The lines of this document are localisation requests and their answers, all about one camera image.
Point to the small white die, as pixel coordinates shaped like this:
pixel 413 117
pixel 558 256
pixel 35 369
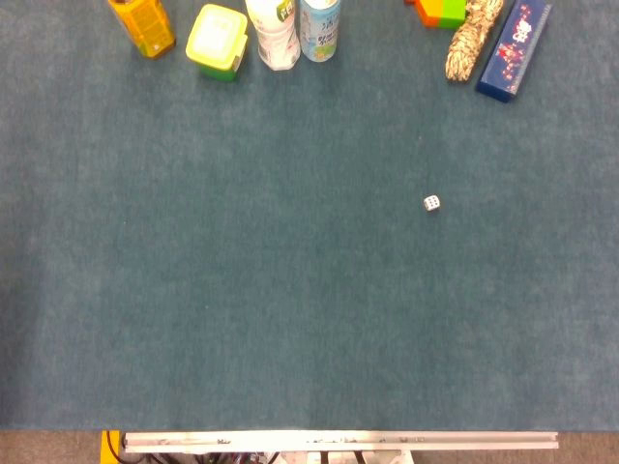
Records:
pixel 431 203

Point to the teal felt table mat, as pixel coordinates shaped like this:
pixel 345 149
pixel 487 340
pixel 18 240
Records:
pixel 290 241

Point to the white bottle with green label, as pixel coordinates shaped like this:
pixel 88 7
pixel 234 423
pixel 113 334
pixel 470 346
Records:
pixel 274 34

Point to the light blue can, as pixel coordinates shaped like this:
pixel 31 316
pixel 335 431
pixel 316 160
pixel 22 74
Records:
pixel 317 29

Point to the yellow lidded green container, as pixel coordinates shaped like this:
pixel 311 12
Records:
pixel 215 41

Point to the orange and green block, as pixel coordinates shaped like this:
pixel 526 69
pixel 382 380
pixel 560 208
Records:
pixel 441 12

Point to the long blue printed box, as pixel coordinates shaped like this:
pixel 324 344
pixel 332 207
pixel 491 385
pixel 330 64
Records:
pixel 514 48

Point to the aluminium frame rail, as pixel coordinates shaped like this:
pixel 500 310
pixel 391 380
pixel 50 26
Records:
pixel 338 441

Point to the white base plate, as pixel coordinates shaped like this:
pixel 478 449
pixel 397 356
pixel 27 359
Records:
pixel 345 457

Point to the yellow frame bracket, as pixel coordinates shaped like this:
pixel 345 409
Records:
pixel 108 447

